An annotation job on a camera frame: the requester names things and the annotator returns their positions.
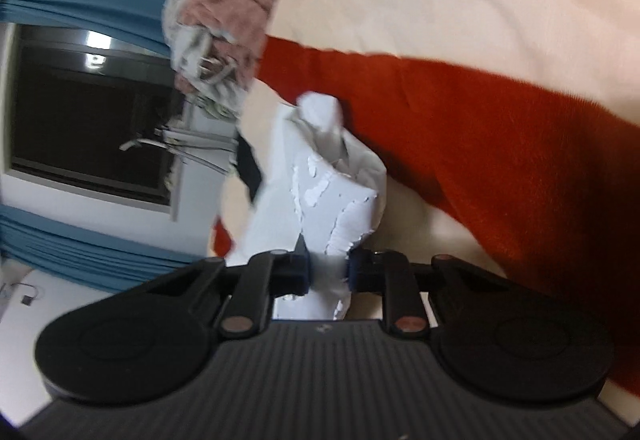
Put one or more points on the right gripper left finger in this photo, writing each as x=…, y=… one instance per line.
x=266, y=277

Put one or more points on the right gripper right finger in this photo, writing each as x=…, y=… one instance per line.
x=390, y=275

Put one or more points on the white t-shirt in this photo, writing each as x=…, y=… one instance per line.
x=312, y=181

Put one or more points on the white garment steamer stand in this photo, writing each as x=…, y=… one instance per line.
x=210, y=147

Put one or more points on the left blue curtain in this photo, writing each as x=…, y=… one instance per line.
x=83, y=256

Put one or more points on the striped fleece blanket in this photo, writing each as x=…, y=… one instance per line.
x=509, y=130

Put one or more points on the cream white garment pile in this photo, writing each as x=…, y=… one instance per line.
x=203, y=73

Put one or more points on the dark window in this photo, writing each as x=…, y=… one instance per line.
x=84, y=109

